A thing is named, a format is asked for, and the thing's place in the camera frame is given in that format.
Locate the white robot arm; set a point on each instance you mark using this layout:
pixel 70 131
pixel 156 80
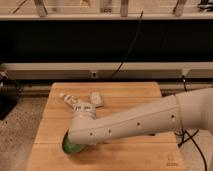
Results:
pixel 188 110

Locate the small white packet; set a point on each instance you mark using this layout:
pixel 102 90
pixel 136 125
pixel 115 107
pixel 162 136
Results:
pixel 96 99

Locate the white tube bottle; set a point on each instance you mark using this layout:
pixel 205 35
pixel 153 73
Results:
pixel 69 99

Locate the black equipment at left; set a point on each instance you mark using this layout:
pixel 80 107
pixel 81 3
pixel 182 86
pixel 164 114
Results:
pixel 7 103

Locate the white wall outlet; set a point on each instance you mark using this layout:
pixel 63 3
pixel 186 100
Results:
pixel 94 74

